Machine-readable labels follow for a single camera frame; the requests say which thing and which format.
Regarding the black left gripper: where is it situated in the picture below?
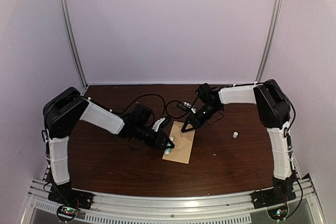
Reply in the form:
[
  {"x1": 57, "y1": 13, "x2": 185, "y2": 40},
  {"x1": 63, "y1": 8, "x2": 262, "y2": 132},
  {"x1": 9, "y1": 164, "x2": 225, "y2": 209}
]
[{"x1": 134, "y1": 124, "x2": 174, "y2": 149}]

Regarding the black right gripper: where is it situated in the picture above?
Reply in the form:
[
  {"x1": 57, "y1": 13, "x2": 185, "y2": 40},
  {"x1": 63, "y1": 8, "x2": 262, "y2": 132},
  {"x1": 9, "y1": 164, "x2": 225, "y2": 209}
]
[{"x1": 182, "y1": 103, "x2": 222, "y2": 133}]

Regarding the green white glue stick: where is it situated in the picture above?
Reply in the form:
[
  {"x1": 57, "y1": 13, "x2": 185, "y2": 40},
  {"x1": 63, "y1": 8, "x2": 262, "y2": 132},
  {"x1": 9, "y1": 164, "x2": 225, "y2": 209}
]
[{"x1": 164, "y1": 136, "x2": 174, "y2": 155}]

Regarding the tan paper envelope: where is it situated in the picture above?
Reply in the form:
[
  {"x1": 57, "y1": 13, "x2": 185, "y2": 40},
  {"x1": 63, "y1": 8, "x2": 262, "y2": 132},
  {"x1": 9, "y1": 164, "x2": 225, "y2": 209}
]
[{"x1": 162, "y1": 121, "x2": 195, "y2": 164}]

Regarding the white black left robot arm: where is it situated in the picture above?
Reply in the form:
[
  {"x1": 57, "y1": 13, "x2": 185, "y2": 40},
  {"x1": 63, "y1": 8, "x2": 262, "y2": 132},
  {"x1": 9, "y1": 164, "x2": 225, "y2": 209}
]
[{"x1": 43, "y1": 87, "x2": 175, "y2": 205}]

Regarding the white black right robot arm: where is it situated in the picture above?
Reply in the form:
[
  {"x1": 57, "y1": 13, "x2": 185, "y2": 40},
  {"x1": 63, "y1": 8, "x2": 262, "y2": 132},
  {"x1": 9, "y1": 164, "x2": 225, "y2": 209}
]
[{"x1": 181, "y1": 79, "x2": 296, "y2": 204}]

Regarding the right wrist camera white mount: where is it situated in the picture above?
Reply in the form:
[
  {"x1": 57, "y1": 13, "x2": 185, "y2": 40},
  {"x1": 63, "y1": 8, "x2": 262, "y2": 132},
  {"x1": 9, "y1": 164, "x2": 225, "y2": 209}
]
[{"x1": 176, "y1": 102, "x2": 197, "y2": 113}]

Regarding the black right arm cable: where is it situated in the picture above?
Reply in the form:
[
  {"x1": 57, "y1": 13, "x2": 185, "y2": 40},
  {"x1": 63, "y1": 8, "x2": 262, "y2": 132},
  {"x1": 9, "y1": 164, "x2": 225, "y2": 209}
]
[{"x1": 166, "y1": 100, "x2": 190, "y2": 119}]

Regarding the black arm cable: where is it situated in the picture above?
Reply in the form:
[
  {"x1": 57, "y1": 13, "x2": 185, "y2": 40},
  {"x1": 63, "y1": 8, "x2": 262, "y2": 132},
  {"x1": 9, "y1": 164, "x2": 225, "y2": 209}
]
[
  {"x1": 166, "y1": 100, "x2": 190, "y2": 119},
  {"x1": 123, "y1": 94, "x2": 167, "y2": 120}
]

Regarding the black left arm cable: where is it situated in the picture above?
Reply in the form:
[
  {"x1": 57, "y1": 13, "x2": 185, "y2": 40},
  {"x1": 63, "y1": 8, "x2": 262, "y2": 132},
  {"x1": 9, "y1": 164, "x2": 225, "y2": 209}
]
[{"x1": 123, "y1": 94, "x2": 167, "y2": 120}]

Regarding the aluminium front frame rail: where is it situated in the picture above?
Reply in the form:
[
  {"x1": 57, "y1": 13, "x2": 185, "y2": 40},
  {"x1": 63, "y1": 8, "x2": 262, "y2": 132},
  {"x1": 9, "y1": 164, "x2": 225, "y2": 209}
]
[{"x1": 19, "y1": 179, "x2": 327, "y2": 223}]

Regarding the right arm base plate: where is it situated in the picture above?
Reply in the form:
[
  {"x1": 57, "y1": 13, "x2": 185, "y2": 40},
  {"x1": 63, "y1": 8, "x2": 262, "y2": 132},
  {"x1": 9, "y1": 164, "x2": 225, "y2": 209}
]
[{"x1": 250, "y1": 186, "x2": 296, "y2": 221}]

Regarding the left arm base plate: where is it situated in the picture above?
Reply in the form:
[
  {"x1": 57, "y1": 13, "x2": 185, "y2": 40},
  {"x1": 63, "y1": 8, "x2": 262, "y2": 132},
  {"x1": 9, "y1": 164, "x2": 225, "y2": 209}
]
[{"x1": 48, "y1": 186, "x2": 93, "y2": 222}]

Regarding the right aluminium corner post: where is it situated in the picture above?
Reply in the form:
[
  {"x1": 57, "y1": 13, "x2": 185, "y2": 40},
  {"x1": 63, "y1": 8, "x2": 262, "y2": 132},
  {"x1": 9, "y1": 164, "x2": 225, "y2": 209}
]
[{"x1": 255, "y1": 0, "x2": 283, "y2": 82}]

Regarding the aluminium corner post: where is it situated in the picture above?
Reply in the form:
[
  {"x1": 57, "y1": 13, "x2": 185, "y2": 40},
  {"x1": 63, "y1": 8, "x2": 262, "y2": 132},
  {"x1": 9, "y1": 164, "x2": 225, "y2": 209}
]
[
  {"x1": 59, "y1": 0, "x2": 88, "y2": 90},
  {"x1": 255, "y1": 0, "x2": 283, "y2": 82}
]

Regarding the left aluminium corner post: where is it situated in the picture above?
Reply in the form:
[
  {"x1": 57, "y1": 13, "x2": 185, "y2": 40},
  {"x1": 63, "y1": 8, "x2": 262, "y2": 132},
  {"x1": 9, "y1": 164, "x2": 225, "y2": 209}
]
[{"x1": 59, "y1": 0, "x2": 88, "y2": 90}]

